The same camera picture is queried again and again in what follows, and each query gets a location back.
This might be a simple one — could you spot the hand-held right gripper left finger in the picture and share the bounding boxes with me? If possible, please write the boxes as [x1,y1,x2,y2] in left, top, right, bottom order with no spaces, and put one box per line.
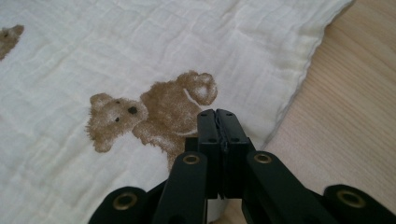
[152,108,224,224]

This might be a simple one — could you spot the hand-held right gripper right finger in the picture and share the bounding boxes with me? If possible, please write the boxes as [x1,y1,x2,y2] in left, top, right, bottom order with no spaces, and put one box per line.
[216,108,339,224]

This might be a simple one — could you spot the white bear print cloth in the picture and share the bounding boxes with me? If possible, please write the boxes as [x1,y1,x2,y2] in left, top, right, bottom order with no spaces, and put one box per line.
[0,0,357,224]

